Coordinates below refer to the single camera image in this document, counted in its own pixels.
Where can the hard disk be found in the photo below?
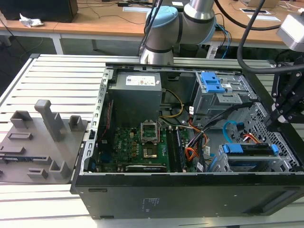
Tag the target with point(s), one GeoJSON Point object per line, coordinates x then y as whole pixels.
{"type": "Point", "coordinates": [234, 148]}

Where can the black graphics card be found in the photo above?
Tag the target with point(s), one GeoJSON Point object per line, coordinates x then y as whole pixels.
{"type": "Point", "coordinates": [146, 168]}

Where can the metal optical drive cage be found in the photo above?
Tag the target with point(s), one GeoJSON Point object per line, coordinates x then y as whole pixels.
{"type": "Point", "coordinates": [218, 102]}

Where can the green motherboard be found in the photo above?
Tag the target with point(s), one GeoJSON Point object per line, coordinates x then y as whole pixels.
{"type": "Point", "coordinates": [126, 147]}

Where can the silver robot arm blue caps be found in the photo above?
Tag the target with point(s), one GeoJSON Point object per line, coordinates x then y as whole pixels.
{"type": "Point", "coordinates": [161, 35]}

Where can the white power strip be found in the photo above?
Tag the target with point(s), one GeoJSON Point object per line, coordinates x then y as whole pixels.
{"type": "Point", "coordinates": [212, 52]}

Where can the metal disk bay cage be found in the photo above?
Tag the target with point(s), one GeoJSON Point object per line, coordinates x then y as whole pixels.
{"type": "Point", "coordinates": [282, 164]}

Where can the crumpled white paper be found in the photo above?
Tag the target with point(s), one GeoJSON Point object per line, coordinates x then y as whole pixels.
{"type": "Point", "coordinates": [29, 21]}

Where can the blue plastic drive latch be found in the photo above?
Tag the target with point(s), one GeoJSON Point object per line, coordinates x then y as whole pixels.
{"type": "Point", "coordinates": [211, 83]}

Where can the RAM slot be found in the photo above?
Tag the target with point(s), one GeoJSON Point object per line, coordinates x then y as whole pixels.
{"type": "Point", "coordinates": [170, 149]}

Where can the grey power supply unit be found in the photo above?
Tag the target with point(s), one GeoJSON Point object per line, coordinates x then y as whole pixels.
{"type": "Point", "coordinates": [135, 99]}

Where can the CPU socket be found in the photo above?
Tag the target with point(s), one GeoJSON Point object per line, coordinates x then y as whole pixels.
{"type": "Point", "coordinates": [150, 152]}

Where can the grey parts rack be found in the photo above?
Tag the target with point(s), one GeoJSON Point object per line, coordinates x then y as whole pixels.
{"type": "Point", "coordinates": [35, 152]}

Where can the black PC case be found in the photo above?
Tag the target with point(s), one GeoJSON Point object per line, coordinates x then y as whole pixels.
{"type": "Point", "coordinates": [180, 197]}

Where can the wooden desk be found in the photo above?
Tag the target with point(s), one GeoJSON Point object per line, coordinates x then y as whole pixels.
{"type": "Point", "coordinates": [107, 23]}

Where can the white paper sheet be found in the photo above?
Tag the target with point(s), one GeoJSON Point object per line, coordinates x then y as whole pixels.
{"type": "Point", "coordinates": [134, 9]}
{"type": "Point", "coordinates": [266, 18]}

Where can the black computer box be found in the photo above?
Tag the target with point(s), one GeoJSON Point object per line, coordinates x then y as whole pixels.
{"type": "Point", "coordinates": [38, 9]}

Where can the black RAM stick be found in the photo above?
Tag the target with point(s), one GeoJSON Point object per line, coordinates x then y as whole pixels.
{"type": "Point", "coordinates": [180, 149]}

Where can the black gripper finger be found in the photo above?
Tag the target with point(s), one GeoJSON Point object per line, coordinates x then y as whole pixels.
{"type": "Point", "coordinates": [272, 117]}
{"type": "Point", "coordinates": [295, 107]}

